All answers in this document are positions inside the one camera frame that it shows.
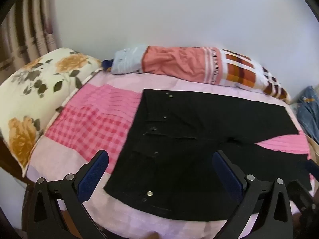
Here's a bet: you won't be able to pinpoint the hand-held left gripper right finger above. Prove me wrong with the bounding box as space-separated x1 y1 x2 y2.
212 150 293 239

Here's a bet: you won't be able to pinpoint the floral pillow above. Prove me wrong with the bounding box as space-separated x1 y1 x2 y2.
0 47 103 177

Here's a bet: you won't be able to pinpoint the folded patchwork quilt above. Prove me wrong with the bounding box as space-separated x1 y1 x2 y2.
110 45 292 104

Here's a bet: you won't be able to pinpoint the black pants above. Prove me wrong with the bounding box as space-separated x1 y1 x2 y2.
103 89 312 222

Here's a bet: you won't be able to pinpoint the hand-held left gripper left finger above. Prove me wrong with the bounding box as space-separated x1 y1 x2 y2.
22 150 110 239

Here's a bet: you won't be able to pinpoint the pink checked bed sheet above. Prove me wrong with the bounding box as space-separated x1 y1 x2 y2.
26 73 312 239

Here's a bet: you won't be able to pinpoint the wooden bed frame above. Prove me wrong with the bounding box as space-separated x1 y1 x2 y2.
0 139 28 186

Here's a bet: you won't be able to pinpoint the striped curtain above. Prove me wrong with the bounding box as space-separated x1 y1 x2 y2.
0 0 63 68

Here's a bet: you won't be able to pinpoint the blue denim cloth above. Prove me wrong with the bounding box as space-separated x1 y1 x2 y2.
296 86 319 142

